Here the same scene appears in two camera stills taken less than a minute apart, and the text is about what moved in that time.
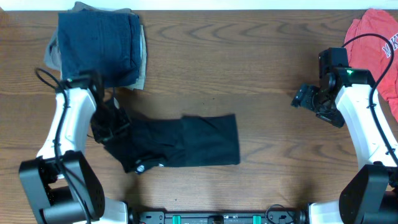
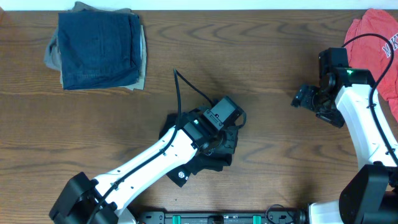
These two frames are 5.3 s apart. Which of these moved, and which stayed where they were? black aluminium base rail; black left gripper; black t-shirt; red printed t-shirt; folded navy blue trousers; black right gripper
Moved: black t-shirt; black left gripper
Stayed: red printed t-shirt; folded navy blue trousers; black right gripper; black aluminium base rail
